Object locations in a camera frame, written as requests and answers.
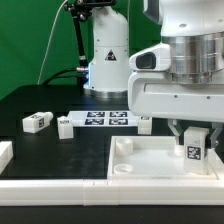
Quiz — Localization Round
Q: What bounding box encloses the white square tabletop part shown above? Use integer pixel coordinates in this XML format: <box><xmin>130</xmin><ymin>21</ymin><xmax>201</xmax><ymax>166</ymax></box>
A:
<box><xmin>107</xmin><ymin>136</ymin><xmax>224</xmax><ymax>181</ymax></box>

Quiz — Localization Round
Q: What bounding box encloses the black cable bundle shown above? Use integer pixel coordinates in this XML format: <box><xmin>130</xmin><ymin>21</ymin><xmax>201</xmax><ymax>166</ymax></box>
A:
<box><xmin>43</xmin><ymin>68</ymin><xmax>90</xmax><ymax>86</ymax></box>

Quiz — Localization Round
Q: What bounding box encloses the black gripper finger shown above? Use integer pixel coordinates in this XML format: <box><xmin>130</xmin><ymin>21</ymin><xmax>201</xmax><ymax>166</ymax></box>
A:
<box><xmin>167</xmin><ymin>119</ymin><xmax>183</xmax><ymax>145</ymax></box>
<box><xmin>210</xmin><ymin>122</ymin><xmax>223</xmax><ymax>149</ymax></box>

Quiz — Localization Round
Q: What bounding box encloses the black camera stand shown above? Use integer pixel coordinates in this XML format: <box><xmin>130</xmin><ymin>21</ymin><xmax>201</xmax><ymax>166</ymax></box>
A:
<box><xmin>65</xmin><ymin>0</ymin><xmax>116</xmax><ymax>86</ymax></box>

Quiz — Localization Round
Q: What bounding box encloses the white cable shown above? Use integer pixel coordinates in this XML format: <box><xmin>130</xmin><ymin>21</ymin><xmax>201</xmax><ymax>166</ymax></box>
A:
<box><xmin>37</xmin><ymin>0</ymin><xmax>69</xmax><ymax>86</ymax></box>

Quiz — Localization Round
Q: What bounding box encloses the white left fence block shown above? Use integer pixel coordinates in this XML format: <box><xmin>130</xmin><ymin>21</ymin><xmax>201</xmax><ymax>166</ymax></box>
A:
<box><xmin>0</xmin><ymin>141</ymin><xmax>13</xmax><ymax>174</ymax></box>

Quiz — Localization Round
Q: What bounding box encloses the white fiducial marker board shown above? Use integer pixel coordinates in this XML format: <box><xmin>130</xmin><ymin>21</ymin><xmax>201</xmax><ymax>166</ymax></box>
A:
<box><xmin>68</xmin><ymin>111</ymin><xmax>138</xmax><ymax>127</ymax></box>

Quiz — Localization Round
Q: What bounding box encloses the white front fence rail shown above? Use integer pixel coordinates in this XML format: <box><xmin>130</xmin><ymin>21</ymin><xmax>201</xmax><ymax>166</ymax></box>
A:
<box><xmin>0</xmin><ymin>180</ymin><xmax>224</xmax><ymax>206</ymax></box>

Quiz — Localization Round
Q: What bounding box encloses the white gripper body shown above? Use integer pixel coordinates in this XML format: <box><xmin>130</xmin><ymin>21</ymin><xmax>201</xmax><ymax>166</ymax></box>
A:
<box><xmin>128</xmin><ymin>69</ymin><xmax>224</xmax><ymax>123</ymax></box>

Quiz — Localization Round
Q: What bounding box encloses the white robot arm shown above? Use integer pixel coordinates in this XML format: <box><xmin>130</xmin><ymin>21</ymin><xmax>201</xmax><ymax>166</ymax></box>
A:
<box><xmin>85</xmin><ymin>0</ymin><xmax>224</xmax><ymax>147</ymax></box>

